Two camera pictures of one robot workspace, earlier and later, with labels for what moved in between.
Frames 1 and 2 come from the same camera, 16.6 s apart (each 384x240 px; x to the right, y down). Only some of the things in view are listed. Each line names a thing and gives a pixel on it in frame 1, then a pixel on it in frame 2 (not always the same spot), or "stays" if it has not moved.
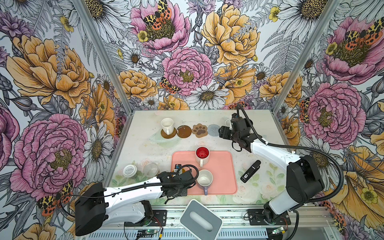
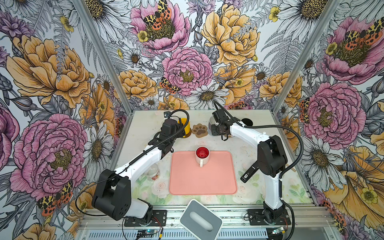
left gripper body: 182,192 -> 179,133
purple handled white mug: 205,178 -> 212,121
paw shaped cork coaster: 199,130 stays
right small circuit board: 277,231 stays
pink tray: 222,165 stays
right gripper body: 230,134 -> 216,130
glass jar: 150,170 stays
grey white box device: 201,222 stays
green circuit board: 148,231 stays
